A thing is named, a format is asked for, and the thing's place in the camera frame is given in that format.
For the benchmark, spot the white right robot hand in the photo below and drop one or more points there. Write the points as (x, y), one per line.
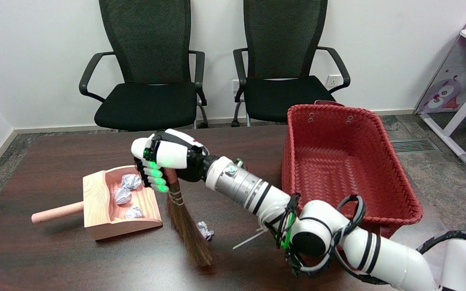
(172, 153)

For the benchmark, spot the white paper ball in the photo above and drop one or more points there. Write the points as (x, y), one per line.
(131, 181)
(122, 195)
(205, 230)
(134, 212)

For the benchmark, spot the brown straw hand broom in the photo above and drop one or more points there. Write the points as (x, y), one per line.
(188, 234)

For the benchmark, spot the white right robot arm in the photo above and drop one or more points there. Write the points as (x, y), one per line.
(249, 188)

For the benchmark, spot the wooden dustpan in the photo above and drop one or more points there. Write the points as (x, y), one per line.
(95, 202)

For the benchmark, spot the black mesh office chair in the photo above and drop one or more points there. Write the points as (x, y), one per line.
(148, 101)
(273, 97)

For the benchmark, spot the white zip tie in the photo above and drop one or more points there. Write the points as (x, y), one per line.
(249, 239)

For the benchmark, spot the red woven basket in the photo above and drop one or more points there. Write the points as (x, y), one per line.
(338, 178)

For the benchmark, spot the floor vent grille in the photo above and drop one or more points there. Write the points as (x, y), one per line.
(413, 145)

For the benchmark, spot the pink owl print shelf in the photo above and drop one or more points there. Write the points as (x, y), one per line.
(443, 95)

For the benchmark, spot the white desk leg frame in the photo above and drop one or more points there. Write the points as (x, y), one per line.
(465, 109)

